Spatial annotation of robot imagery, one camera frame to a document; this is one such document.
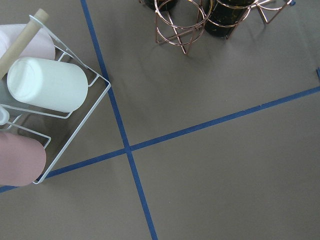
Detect white wire cup rack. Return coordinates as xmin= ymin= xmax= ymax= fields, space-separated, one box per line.
xmin=0 ymin=23 xmax=111 ymax=184

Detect dusty pink cup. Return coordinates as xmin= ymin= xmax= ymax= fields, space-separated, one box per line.
xmin=0 ymin=132 xmax=47 ymax=187

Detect dark wine bottle right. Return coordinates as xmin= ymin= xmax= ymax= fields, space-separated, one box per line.
xmin=204 ymin=0 xmax=257 ymax=38

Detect pale pink cup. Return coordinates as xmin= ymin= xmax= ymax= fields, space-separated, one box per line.
xmin=0 ymin=24 xmax=56 ymax=60

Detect wooden rack handle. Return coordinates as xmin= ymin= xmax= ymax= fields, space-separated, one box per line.
xmin=0 ymin=8 xmax=49 ymax=79

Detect copper wire bottle rack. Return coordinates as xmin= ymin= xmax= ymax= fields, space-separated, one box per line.
xmin=139 ymin=0 xmax=296 ymax=55

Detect white cup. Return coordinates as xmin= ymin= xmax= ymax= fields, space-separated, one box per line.
xmin=7 ymin=57 xmax=88 ymax=113

